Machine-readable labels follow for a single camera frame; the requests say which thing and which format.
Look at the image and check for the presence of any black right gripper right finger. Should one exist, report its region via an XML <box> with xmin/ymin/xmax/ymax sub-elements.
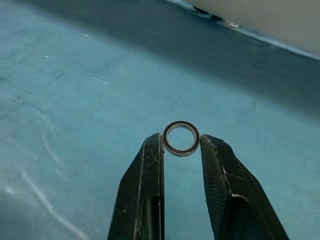
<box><xmin>199</xmin><ymin>133</ymin><xmax>291</xmax><ymax>240</ymax></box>

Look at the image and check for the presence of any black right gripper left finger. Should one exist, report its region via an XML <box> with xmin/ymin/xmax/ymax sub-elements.
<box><xmin>107</xmin><ymin>132</ymin><xmax>166</xmax><ymax>240</ymax></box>

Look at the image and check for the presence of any small silver bearing ring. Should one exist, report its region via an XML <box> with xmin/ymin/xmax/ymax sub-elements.
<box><xmin>161</xmin><ymin>120</ymin><xmax>202</xmax><ymax>158</ymax></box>

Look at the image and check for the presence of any blue table cover sheet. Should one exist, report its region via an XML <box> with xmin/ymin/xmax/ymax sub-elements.
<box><xmin>0</xmin><ymin>0</ymin><xmax>320</xmax><ymax>240</ymax></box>

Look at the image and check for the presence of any white backdrop sheet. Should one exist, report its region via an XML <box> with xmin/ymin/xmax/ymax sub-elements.
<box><xmin>167</xmin><ymin>0</ymin><xmax>320</xmax><ymax>61</ymax></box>

